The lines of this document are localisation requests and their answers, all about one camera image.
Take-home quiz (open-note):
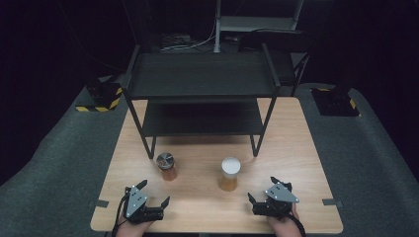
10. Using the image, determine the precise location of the white cable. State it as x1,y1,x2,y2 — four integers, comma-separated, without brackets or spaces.
160,18,217,52

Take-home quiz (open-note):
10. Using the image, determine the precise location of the black yellow striped base block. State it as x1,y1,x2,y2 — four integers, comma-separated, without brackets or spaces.
310,86,362,119
75,77,124,114

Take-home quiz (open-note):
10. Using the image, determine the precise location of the right hand-held gripper cable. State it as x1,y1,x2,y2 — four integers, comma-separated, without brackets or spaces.
284,210,307,237

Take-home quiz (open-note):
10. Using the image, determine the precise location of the hand-held gripper cable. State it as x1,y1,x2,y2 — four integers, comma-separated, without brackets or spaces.
111,193,131,237
284,210,307,237

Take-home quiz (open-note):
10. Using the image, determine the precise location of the left hand-held gripper cable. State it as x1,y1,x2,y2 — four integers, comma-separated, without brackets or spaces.
111,193,131,237

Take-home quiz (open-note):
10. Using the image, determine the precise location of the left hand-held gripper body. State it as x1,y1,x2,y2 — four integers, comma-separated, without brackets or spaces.
124,185,165,225

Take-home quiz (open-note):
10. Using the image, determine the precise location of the person's right hand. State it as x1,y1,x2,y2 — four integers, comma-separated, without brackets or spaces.
266,203,302,237

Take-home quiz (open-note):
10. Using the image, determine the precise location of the black metal shelf rack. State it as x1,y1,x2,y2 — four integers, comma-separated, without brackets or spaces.
122,42,282,160

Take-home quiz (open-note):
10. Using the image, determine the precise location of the person's left hand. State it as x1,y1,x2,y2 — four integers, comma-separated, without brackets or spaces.
115,215,154,237

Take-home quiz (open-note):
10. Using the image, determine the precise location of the gray metal stand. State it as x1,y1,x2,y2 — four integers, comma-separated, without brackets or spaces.
212,0,304,54

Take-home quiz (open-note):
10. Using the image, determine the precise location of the white lid spice jar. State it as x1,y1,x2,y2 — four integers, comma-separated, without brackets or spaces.
218,156,242,193

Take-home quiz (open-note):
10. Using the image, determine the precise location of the metal lid spice jar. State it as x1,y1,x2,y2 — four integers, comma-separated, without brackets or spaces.
155,151,179,182

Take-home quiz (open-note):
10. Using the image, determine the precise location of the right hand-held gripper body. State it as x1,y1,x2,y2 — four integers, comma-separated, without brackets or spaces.
251,182,300,220

